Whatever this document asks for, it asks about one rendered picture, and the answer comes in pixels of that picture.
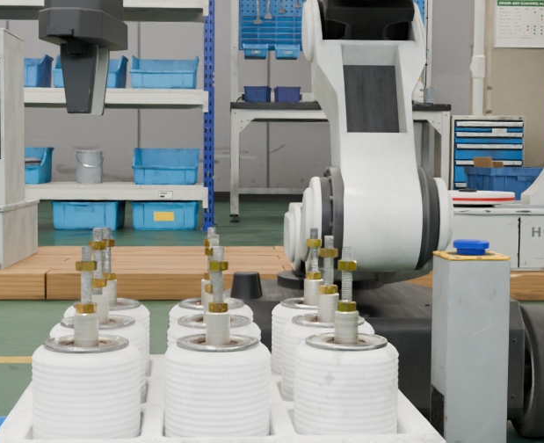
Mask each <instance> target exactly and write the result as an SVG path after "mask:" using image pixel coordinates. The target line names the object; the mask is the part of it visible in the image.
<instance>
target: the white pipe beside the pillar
mask: <svg viewBox="0 0 544 443"><path fill-rule="evenodd" d="M484 12H485V0H475V32H474V56H473V57H472V63H471V64H470V69H471V71H472V78H473V114H472V116H483V114H482V95H483V79H484V78H485V57H484V55H483V54H484Z"/></svg>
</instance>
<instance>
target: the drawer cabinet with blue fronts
mask: <svg viewBox="0 0 544 443"><path fill-rule="evenodd" d="M525 124H526V116H463V115H453V116H450V132H449V178H448V191H459V189H466V174H464V167H474V161H473V157H492V162H503V163H504V167H524V161H525ZM439 154H440V133H439V132H438V131H437V130H436V128H434V175H433V177H434V178H439Z"/></svg>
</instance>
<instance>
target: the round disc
mask: <svg viewBox="0 0 544 443"><path fill-rule="evenodd" d="M448 192H449V193H450V194H451V197H452V200H453V207H491V205H502V204H511V203H514V201H515V199H516V197H515V193H514V192H491V191H477V190H476V189H459V191H448Z"/></svg>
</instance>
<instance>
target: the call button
mask: <svg viewBox="0 0 544 443"><path fill-rule="evenodd" d="M453 247H454V248H456V253H458V254H467V255H482V254H485V249H488V248H489V247H490V242H488V241H487V240H481V239H456V240H454V241H453Z"/></svg>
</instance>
